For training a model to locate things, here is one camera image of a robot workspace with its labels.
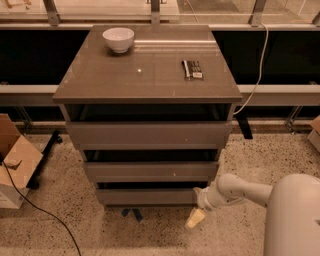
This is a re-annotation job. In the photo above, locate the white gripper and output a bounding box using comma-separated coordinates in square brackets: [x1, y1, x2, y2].
[185, 187, 217, 229]

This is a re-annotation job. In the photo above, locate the grey bottom drawer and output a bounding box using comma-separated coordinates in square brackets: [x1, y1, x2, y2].
[96, 189, 197, 207]

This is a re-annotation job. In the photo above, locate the grey drawer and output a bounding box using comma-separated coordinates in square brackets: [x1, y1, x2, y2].
[84, 162, 219, 182]
[66, 122, 231, 150]
[96, 189, 197, 207]

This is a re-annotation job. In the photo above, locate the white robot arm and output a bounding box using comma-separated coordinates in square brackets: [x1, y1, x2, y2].
[186, 174, 320, 256]

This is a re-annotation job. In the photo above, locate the grey drawer cabinet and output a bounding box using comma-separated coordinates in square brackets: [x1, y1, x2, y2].
[53, 25, 241, 192]

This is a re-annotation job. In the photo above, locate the grey middle drawer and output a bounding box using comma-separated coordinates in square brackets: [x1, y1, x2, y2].
[84, 162, 219, 182]

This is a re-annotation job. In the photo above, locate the grey top drawer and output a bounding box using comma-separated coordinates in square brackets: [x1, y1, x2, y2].
[66, 122, 231, 150]

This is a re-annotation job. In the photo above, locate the open cardboard box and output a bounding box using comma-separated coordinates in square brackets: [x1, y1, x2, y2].
[0, 114, 42, 209]

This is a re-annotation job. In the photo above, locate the blue tape cross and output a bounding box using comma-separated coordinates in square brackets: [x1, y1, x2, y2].
[121, 208, 143, 223]

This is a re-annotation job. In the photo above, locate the black stand leg right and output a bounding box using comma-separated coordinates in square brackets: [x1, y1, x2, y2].
[236, 112, 253, 139]

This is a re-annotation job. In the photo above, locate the black stand leg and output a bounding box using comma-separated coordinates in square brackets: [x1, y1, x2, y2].
[27, 130, 62, 190]
[236, 112, 253, 139]

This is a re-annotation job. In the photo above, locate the black marker pack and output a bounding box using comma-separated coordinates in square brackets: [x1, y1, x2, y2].
[181, 60, 204, 81]

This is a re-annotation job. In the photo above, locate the cardboard box at right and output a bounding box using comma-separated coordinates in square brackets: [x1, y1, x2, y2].
[307, 115, 320, 152]

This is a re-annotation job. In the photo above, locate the black stand leg left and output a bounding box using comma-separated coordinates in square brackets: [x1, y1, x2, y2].
[27, 130, 62, 190]

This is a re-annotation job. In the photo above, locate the white ceramic bowl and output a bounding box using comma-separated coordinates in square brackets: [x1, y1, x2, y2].
[102, 27, 135, 53]

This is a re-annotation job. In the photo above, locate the white hanging cable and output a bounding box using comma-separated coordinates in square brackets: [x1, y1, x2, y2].
[232, 23, 270, 117]

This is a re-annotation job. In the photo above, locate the black floor cable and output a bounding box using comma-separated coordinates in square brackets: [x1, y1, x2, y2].
[0, 153, 83, 256]

